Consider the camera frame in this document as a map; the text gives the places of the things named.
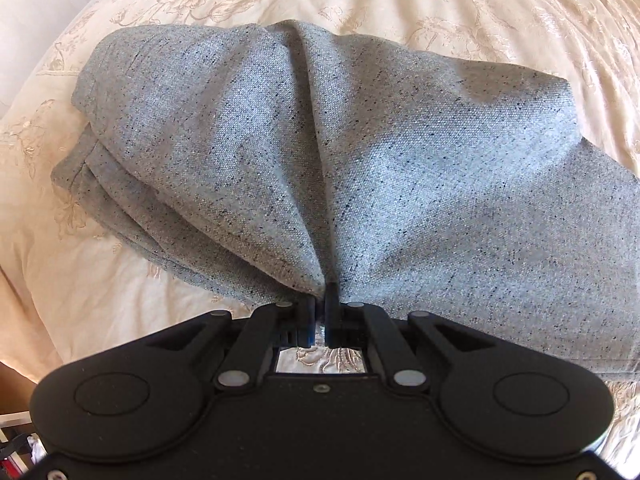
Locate grey speckled pants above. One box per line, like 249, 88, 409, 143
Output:
51, 19, 640, 379

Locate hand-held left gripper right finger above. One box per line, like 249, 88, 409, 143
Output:
324, 283, 497, 394

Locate cream embroidered bedspread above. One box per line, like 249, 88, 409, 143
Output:
0, 0, 640, 480

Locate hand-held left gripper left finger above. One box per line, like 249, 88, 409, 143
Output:
146, 296, 318, 393

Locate white rack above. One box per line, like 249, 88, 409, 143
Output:
0, 410, 34, 480

